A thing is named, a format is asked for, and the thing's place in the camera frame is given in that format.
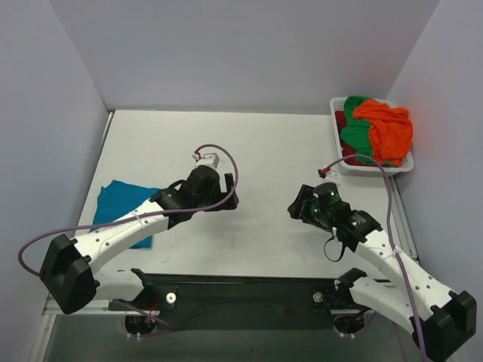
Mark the blue t shirt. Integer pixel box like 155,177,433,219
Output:
93,179,162,250

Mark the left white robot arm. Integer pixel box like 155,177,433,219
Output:
39,166,238,314

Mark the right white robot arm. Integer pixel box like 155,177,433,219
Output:
288,183,477,361

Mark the green t shirt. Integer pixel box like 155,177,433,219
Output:
340,96,374,158

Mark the red t shirt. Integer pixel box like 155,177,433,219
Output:
335,111,364,167

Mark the orange t shirt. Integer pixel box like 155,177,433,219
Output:
352,99,413,167

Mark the white plastic laundry basket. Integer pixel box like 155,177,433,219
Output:
330,97,414,176

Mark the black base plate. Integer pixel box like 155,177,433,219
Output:
108,274,368,331

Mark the aluminium frame rail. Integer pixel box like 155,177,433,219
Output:
42,294,64,315

